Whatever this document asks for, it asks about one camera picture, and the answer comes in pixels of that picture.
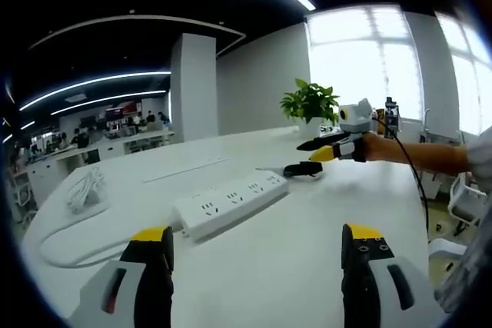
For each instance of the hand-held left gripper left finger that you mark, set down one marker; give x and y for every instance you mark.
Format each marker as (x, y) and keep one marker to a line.
(153, 274)

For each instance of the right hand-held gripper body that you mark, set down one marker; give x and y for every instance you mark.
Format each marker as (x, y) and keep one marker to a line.
(355, 116)

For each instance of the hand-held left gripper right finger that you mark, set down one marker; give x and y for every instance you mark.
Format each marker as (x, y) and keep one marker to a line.
(359, 270)

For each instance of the white power strip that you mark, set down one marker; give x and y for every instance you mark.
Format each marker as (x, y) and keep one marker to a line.
(246, 207)

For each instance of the white desk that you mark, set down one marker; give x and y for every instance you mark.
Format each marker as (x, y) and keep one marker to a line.
(292, 228)

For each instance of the bottle with black lid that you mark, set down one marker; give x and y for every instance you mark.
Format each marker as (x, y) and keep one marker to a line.
(391, 116)

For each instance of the green potted plant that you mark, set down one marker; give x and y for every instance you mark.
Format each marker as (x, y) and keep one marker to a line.
(311, 103)

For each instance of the row of white office desks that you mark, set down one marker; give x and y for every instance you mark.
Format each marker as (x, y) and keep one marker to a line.
(104, 147)

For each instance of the red wall sign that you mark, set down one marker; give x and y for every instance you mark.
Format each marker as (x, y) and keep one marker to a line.
(123, 110)

